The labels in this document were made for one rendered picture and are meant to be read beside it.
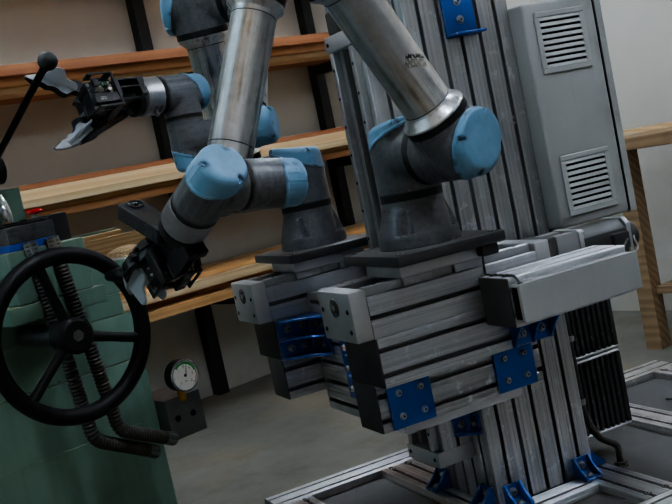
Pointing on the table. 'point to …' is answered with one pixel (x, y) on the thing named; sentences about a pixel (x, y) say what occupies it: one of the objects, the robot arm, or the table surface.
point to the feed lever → (26, 104)
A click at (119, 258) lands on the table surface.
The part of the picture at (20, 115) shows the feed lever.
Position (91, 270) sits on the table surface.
